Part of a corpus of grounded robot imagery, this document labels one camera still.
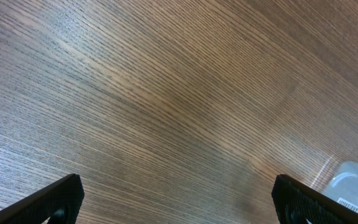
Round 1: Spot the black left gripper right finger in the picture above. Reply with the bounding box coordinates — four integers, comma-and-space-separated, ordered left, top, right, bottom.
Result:
272, 174, 358, 224

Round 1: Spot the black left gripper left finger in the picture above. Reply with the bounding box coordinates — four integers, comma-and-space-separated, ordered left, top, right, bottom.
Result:
0, 174, 85, 224

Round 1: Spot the clear plastic container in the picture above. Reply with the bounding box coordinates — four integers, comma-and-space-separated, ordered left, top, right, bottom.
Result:
323, 161, 358, 213

